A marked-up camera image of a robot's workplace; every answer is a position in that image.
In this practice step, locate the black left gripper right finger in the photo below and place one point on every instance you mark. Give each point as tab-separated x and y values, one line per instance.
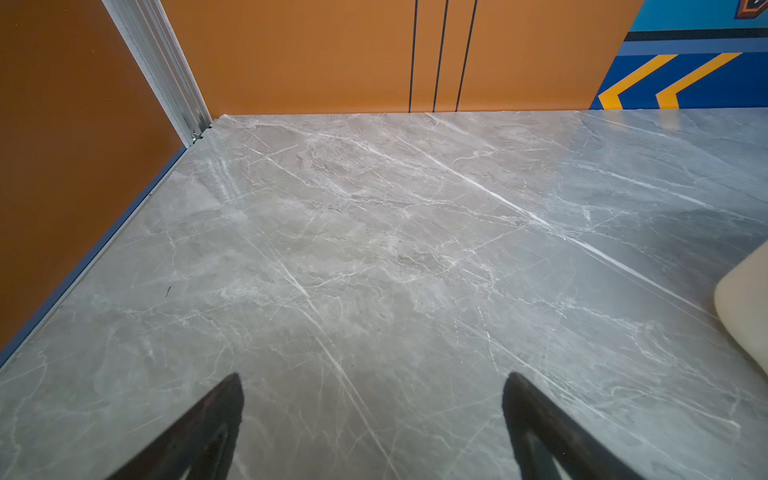
548	444

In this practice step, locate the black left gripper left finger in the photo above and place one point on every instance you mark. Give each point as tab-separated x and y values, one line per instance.
199	445

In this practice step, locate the white plastic bin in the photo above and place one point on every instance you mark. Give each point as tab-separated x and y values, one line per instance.
740	300

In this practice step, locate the left aluminium corner post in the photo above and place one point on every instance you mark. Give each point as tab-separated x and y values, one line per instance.
147	31

